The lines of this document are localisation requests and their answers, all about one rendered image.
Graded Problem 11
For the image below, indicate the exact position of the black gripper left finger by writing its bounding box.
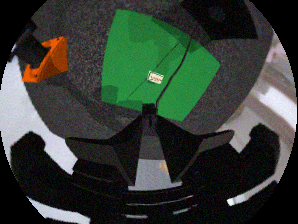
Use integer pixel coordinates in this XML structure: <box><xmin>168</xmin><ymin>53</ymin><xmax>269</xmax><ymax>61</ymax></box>
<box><xmin>65</xmin><ymin>116</ymin><xmax>142</xmax><ymax>186</ymax></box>

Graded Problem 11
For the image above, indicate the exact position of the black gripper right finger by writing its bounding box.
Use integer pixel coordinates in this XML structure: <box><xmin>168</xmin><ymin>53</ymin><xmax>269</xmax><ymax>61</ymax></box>
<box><xmin>157</xmin><ymin>116</ymin><xmax>234</xmax><ymax>183</ymax></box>

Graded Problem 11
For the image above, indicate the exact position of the green circuit board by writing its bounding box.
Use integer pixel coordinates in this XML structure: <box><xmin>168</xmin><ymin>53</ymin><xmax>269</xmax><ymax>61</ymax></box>
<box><xmin>101</xmin><ymin>10</ymin><xmax>221</xmax><ymax>121</ymax></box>

